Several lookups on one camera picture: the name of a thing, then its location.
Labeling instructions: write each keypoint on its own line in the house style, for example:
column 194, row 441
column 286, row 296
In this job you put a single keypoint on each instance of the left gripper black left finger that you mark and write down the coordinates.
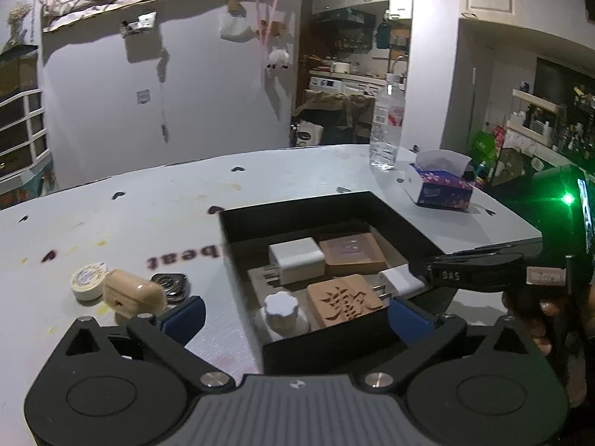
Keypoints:
column 165, row 339

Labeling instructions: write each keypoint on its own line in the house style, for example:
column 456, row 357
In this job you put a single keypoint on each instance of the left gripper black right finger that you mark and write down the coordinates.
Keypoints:
column 426, row 338

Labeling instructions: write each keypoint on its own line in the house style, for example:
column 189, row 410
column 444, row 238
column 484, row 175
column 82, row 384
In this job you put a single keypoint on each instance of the beige earbud case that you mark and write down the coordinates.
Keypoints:
column 129, row 295

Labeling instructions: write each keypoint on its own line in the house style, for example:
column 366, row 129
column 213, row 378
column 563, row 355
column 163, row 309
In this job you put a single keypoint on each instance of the black smartwatch body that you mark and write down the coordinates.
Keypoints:
column 176, row 287

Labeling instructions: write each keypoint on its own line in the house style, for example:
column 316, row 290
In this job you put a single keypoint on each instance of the white charger plug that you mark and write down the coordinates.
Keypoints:
column 399, row 281

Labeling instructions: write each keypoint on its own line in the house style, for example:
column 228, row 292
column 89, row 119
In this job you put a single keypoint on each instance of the round tape measure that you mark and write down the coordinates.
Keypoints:
column 87, row 283

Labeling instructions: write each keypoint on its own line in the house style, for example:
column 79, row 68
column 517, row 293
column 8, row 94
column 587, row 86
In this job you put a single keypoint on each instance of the black cardboard box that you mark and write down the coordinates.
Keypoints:
column 353, row 347

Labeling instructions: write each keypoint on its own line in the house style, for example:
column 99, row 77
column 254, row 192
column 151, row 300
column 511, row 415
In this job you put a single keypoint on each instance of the person right hand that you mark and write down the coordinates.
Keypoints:
column 537, row 314

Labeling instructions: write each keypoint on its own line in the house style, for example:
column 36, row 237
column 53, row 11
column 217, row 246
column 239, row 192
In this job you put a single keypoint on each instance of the carved wooden block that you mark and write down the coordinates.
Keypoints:
column 340, row 300

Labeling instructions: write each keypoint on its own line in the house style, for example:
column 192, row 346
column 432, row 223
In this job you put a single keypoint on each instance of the purple floral tissue box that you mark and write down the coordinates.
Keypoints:
column 435, row 179

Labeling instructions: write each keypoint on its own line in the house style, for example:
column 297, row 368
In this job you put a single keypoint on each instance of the white knob suction hook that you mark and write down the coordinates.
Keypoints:
column 280, row 317

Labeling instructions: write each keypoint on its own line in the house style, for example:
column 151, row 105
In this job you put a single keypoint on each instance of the white large power adapter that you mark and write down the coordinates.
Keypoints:
column 295, row 261

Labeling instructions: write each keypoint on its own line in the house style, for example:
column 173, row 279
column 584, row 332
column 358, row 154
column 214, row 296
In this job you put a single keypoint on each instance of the clear water bottle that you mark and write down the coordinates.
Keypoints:
column 387, row 123

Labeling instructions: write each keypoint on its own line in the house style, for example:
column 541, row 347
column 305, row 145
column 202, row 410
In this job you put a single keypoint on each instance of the white drawer cabinet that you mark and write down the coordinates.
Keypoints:
column 24, row 138

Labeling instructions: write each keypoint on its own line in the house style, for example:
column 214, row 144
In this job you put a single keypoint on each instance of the brown draped chair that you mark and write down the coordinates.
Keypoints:
column 326, row 118

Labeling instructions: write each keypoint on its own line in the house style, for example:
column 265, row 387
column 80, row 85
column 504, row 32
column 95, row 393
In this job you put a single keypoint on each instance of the white plush sheep toy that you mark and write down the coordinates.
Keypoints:
column 278, row 59

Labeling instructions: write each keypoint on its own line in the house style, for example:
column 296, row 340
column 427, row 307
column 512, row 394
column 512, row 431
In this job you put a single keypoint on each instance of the white wall socket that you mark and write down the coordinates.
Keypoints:
column 143, row 97

